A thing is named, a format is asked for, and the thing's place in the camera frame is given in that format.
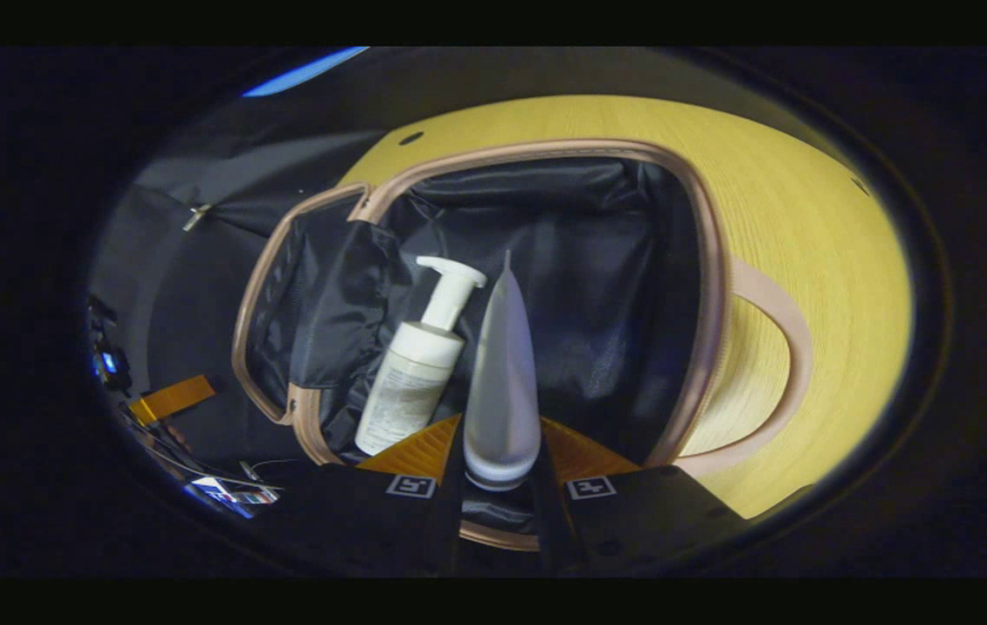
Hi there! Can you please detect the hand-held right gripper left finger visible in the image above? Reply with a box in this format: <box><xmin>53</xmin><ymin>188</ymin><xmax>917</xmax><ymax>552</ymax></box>
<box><xmin>280</xmin><ymin>415</ymin><xmax>464</xmax><ymax>576</ymax></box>

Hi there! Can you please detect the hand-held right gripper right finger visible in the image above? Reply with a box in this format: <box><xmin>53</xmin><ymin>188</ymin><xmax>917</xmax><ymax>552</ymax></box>
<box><xmin>535</xmin><ymin>417</ymin><xmax>753</xmax><ymax>576</ymax></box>

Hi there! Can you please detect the white pump bottle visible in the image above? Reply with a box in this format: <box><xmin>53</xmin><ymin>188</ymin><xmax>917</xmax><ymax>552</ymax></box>
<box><xmin>354</xmin><ymin>255</ymin><xmax>488</xmax><ymax>457</ymax></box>

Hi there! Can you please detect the white squeeze tube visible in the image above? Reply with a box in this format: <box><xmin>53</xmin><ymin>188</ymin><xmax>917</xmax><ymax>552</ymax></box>
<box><xmin>464</xmin><ymin>250</ymin><xmax>543</xmax><ymax>492</ymax></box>

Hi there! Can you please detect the glossy blue white packet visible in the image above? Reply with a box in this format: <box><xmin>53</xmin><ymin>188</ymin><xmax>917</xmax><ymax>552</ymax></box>
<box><xmin>185</xmin><ymin>473</ymin><xmax>281</xmax><ymax>520</ymax></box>

